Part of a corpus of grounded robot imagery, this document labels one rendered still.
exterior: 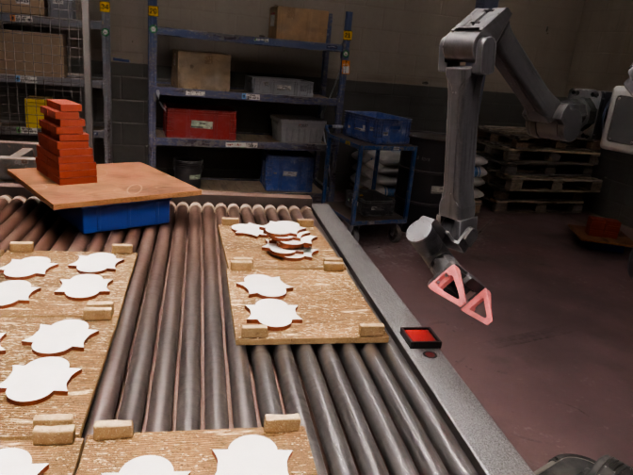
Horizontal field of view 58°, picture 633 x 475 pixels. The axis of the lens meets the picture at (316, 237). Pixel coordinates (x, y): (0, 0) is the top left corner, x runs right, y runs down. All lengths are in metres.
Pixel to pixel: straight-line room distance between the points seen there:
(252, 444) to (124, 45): 5.42
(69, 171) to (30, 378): 1.06
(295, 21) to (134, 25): 1.57
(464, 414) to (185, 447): 0.52
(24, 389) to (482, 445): 0.80
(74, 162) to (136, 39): 4.12
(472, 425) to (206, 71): 4.81
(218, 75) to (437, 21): 2.64
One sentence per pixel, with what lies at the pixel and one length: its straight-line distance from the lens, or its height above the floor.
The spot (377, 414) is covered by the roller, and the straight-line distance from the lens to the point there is 1.12.
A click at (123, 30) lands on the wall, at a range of 6.14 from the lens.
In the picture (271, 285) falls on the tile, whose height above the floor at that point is 0.95.
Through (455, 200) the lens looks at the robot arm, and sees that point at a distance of 1.24.
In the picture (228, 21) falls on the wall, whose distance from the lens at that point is 6.21.
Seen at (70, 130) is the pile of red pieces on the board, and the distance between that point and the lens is 2.08.
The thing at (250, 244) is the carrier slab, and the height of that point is 0.94.
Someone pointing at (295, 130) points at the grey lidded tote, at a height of 0.77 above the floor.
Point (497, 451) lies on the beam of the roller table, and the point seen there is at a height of 0.91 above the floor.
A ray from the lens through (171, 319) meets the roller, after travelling 1.39.
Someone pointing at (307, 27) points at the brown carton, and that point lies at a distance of 5.70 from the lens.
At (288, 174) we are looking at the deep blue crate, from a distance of 5.85.
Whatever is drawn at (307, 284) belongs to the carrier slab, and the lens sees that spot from 1.57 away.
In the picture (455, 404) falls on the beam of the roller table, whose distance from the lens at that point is 1.19.
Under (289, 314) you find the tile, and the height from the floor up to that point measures 0.95.
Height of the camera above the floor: 1.55
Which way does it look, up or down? 18 degrees down
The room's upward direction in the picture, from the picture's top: 5 degrees clockwise
